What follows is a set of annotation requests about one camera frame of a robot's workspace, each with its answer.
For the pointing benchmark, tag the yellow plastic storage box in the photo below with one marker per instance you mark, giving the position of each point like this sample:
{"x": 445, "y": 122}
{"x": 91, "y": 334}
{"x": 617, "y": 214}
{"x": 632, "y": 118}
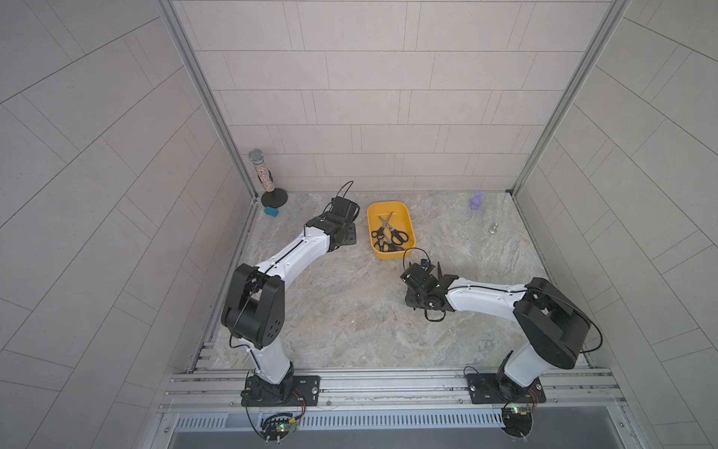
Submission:
{"x": 400, "y": 220}

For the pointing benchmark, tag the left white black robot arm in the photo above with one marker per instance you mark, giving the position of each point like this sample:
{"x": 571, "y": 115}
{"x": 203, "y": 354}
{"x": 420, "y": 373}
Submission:
{"x": 254, "y": 307}

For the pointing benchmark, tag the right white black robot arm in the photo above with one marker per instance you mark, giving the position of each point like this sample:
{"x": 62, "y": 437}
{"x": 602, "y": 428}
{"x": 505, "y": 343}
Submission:
{"x": 554, "y": 326}

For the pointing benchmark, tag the silver blade black scissors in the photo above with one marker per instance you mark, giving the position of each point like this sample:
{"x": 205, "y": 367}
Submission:
{"x": 397, "y": 237}

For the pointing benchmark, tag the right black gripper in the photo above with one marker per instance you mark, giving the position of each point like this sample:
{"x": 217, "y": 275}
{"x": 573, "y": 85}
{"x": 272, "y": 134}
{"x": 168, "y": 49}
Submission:
{"x": 408, "y": 297}

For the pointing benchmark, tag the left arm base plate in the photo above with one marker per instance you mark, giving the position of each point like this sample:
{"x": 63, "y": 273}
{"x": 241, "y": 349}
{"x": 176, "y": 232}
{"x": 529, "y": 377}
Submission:
{"x": 293, "y": 391}

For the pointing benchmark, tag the teal small block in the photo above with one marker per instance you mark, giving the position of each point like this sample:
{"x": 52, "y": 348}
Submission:
{"x": 271, "y": 211}

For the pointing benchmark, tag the aluminium front rail frame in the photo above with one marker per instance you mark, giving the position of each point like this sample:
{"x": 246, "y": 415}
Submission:
{"x": 220, "y": 391}

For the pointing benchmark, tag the right circuit board with wires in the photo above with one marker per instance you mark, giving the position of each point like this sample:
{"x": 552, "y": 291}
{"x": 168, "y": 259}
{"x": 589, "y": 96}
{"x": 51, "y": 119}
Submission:
{"x": 517, "y": 424}

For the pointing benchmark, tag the yellow black handled scissors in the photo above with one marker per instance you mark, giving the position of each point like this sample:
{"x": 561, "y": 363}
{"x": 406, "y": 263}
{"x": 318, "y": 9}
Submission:
{"x": 434, "y": 315}

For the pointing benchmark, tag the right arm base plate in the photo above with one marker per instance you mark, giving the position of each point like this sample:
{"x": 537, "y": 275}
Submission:
{"x": 485, "y": 388}

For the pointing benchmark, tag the left circuit board with wires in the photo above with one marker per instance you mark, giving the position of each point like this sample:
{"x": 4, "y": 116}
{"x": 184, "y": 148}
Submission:
{"x": 277, "y": 427}

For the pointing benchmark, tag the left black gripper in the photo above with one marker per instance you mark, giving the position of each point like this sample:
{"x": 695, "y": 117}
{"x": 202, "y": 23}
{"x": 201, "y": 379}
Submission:
{"x": 351, "y": 235}

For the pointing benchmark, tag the purple small toy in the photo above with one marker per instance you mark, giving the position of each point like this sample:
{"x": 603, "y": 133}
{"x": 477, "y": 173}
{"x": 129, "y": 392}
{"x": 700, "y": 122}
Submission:
{"x": 477, "y": 201}

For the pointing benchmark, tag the circuit board with wires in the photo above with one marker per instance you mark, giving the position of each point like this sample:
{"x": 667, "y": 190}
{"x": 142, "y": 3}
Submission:
{"x": 517, "y": 424}
{"x": 277, "y": 427}

